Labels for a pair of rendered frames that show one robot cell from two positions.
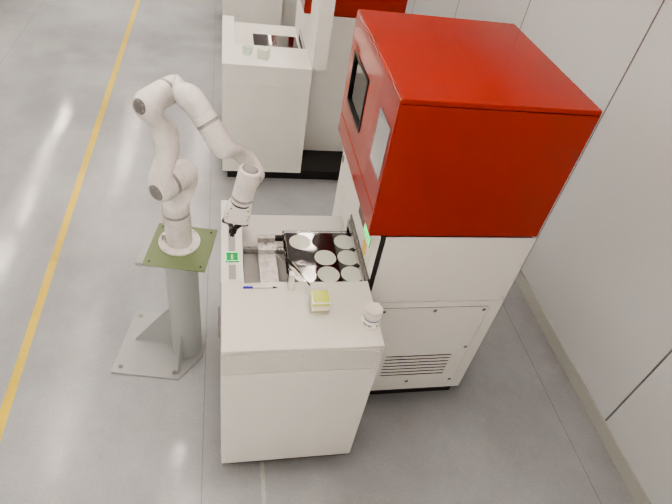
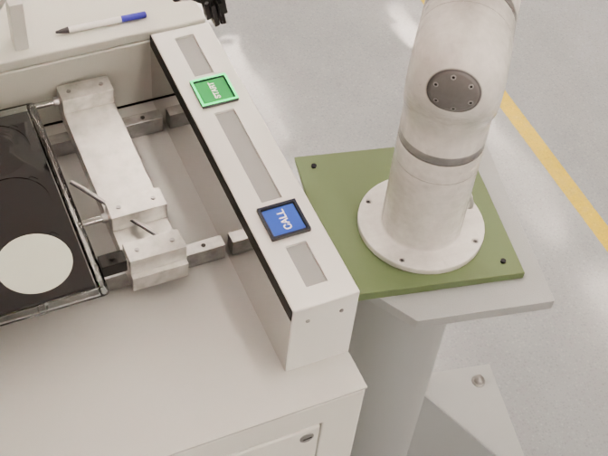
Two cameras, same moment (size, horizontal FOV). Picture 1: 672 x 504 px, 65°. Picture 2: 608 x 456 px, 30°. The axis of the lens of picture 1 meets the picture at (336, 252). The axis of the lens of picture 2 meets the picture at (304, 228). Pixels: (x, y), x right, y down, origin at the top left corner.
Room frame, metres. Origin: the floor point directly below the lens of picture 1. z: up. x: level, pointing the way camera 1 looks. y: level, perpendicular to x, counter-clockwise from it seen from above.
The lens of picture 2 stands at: (2.82, 0.32, 2.12)
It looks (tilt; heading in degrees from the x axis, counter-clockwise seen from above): 50 degrees down; 167
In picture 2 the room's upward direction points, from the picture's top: 7 degrees clockwise
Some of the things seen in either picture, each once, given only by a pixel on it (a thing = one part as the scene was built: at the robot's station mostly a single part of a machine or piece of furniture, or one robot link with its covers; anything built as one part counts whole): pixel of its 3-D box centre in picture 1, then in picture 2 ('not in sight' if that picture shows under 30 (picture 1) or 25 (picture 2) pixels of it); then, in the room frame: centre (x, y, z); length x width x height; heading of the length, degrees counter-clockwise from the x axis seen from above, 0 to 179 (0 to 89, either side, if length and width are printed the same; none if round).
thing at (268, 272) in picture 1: (267, 265); (119, 184); (1.70, 0.29, 0.87); 0.36 x 0.08 x 0.03; 16
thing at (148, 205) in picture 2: (267, 249); (136, 208); (1.78, 0.31, 0.89); 0.08 x 0.03 x 0.03; 106
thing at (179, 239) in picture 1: (177, 227); (430, 182); (1.78, 0.73, 0.92); 0.19 x 0.19 x 0.18
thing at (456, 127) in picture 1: (446, 122); not in sight; (2.11, -0.36, 1.52); 0.81 x 0.75 x 0.59; 16
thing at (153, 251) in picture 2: (266, 237); (155, 251); (1.85, 0.34, 0.89); 0.08 x 0.03 x 0.03; 106
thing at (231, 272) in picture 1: (231, 249); (244, 185); (1.74, 0.47, 0.89); 0.55 x 0.09 x 0.14; 16
